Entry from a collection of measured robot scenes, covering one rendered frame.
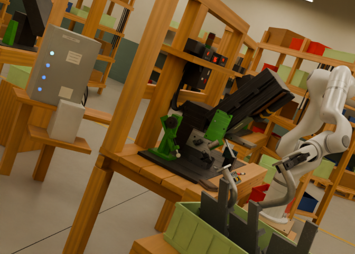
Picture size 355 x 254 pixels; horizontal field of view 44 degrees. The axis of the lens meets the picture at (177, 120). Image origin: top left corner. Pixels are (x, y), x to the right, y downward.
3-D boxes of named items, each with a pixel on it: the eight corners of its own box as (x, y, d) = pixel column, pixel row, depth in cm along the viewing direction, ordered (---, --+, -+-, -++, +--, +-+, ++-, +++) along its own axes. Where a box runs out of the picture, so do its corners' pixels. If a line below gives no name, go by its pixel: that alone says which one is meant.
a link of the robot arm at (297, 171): (272, 175, 234) (290, 134, 230) (305, 189, 232) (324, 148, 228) (273, 181, 223) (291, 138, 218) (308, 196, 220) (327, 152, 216)
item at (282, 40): (279, 229, 524) (365, 39, 488) (205, 160, 732) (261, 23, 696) (314, 237, 546) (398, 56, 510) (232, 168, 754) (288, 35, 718)
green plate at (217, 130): (221, 146, 293) (234, 118, 295) (218, 144, 285) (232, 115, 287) (206, 139, 297) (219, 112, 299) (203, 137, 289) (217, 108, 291)
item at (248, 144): (255, 148, 306) (257, 144, 305) (250, 150, 291) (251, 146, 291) (206, 126, 320) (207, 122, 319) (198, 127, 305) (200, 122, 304)
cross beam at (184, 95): (203, 104, 373) (207, 94, 371) (128, 97, 253) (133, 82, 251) (198, 102, 374) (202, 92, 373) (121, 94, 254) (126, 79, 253)
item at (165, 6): (203, 141, 383) (245, 35, 368) (113, 153, 245) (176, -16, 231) (194, 137, 386) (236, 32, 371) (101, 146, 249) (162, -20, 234)
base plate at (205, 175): (245, 166, 348) (246, 164, 348) (197, 185, 247) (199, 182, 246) (199, 144, 363) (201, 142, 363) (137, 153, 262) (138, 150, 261)
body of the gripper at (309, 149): (295, 147, 175) (278, 156, 169) (315, 139, 167) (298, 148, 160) (304, 163, 174) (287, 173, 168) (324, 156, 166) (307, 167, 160)
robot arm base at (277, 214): (287, 216, 239) (300, 186, 235) (287, 228, 220) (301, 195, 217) (254, 202, 242) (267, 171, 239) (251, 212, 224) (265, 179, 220)
